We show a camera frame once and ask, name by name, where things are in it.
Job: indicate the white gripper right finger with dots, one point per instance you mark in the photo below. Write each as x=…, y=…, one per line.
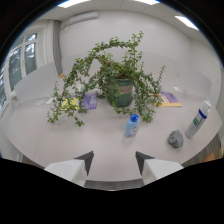
x=156, y=168

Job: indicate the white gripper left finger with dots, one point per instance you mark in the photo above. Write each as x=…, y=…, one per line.
x=71, y=169

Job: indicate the green ceramic plant pot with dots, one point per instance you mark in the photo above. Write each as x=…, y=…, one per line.
x=122, y=93

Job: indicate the green leafy potted plant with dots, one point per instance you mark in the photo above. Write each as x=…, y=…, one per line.
x=110, y=71

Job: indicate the crumpled grey cloth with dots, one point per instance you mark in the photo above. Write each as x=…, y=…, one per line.
x=176, y=138

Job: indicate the small blue bottle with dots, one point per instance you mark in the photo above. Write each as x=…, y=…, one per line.
x=132, y=126

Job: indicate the white spray bottle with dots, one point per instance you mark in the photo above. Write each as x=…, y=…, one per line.
x=197, y=120

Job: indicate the purple yellow booklet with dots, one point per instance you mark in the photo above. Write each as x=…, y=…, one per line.
x=83, y=101

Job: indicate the white partition panel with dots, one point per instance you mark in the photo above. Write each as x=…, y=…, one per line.
x=35, y=83

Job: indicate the translucent divider panel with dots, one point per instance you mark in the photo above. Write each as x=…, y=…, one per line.
x=195, y=80

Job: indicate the grey curtain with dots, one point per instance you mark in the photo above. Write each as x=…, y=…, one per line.
x=57, y=48

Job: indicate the rectangular ceiling light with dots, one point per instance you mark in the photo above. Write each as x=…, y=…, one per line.
x=186, y=22
x=72, y=3
x=147, y=1

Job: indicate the white air conditioner unit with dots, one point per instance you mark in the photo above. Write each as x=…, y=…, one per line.
x=83, y=17

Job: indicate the window with white frame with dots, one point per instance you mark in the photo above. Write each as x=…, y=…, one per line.
x=18, y=65

